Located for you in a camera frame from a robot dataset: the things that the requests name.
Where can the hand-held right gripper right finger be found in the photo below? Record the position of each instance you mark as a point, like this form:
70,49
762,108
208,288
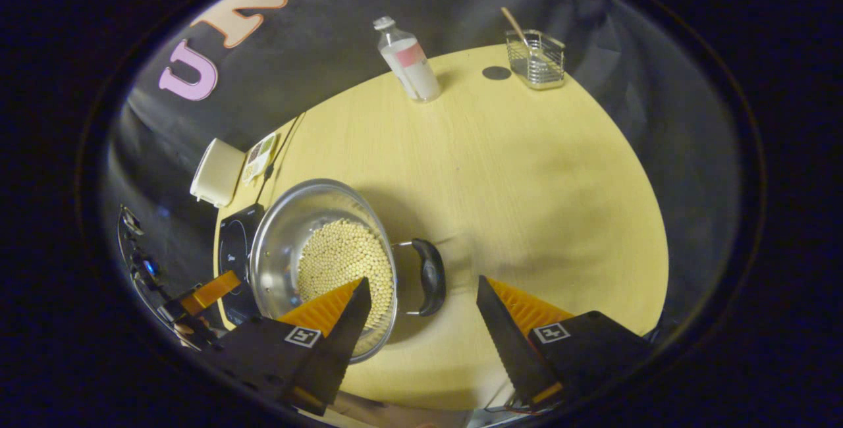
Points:
504,342

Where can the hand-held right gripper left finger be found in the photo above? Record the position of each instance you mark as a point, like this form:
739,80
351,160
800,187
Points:
346,336

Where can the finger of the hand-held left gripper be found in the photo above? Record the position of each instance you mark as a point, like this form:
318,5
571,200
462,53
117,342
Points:
211,291

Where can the black induction cooktop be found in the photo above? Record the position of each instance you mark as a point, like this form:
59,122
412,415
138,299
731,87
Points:
234,250

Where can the steel pot with beans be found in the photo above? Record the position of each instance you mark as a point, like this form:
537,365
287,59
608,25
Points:
336,257

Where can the white toaster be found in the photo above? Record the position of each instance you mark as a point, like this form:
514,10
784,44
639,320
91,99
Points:
216,174

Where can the white divided plate with beans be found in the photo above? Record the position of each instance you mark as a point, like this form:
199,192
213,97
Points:
260,157

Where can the clear bottle with pink label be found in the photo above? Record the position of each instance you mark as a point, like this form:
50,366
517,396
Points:
415,66

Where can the wooden stick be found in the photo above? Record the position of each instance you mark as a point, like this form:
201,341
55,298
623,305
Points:
512,23

